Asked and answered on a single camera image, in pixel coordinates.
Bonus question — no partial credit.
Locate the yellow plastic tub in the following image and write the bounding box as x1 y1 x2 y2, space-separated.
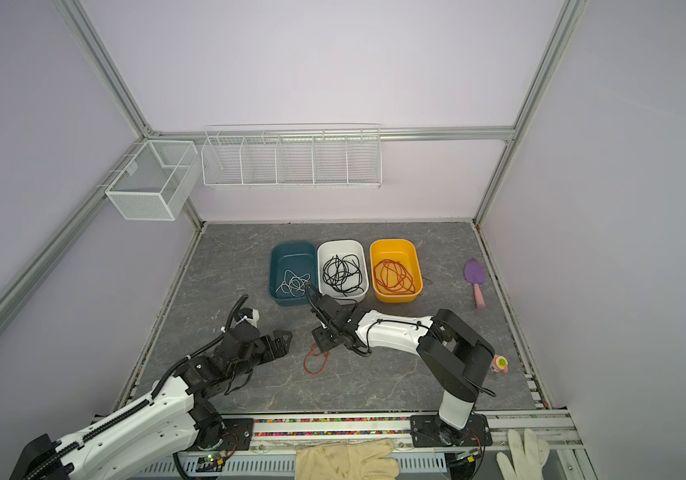
370 239 424 304

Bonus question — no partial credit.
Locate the long white wire basket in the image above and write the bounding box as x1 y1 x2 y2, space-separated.
201 123 383 188

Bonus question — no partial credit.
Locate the small pink toy figure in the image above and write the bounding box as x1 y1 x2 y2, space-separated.
490 355 510 374

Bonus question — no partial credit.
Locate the teal plastic tub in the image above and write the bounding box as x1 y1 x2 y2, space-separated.
268 241 318 306

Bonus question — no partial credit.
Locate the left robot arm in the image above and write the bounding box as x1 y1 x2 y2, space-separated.
11 296 292 479

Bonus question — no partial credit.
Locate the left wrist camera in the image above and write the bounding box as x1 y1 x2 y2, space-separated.
237 307 260 327

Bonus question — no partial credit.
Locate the white rubber glove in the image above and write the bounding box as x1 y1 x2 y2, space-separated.
496 429 551 480

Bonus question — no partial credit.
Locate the white plastic tub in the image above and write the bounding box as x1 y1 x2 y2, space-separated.
317 239 370 302

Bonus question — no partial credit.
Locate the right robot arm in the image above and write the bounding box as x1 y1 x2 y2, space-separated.
305 285 495 448

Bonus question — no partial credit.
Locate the thin black cable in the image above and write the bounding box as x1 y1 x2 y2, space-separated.
321 253 366 296

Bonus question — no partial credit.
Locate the cream work glove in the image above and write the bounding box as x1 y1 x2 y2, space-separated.
294 439 400 480

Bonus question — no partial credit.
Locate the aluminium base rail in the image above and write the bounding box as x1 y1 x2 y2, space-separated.
66 407 587 480

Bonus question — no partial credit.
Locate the small white mesh basket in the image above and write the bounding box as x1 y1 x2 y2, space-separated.
106 140 202 221

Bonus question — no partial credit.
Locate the thin white cable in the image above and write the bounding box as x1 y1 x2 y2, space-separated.
275 269 313 299

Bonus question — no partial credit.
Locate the thin red wire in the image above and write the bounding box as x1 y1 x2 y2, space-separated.
303 349 331 377

